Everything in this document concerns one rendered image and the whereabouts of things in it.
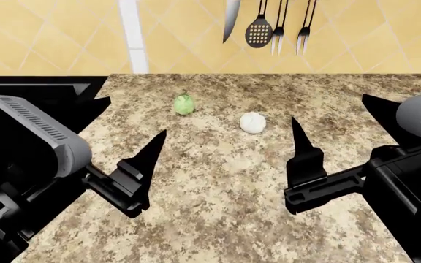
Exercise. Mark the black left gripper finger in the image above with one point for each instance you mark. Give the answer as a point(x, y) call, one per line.
point(143, 164)
point(93, 109)

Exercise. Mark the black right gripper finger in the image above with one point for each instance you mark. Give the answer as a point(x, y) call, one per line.
point(305, 164)
point(384, 112)

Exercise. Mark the white dumpling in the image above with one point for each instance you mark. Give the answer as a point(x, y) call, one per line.
point(253, 122)

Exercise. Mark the green brussel sprout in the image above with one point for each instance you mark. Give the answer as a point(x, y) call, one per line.
point(184, 104)

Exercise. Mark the black slotted spoon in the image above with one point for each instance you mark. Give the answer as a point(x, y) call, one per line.
point(258, 33)

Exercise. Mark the hanging kitchen knife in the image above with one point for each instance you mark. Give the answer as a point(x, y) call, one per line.
point(230, 19)

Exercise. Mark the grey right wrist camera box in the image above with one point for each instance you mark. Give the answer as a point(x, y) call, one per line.
point(415, 115)

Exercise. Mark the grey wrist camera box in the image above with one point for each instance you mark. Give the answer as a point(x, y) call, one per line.
point(57, 148)
point(415, 115)

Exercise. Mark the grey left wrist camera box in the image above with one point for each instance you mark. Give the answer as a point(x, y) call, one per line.
point(57, 148)

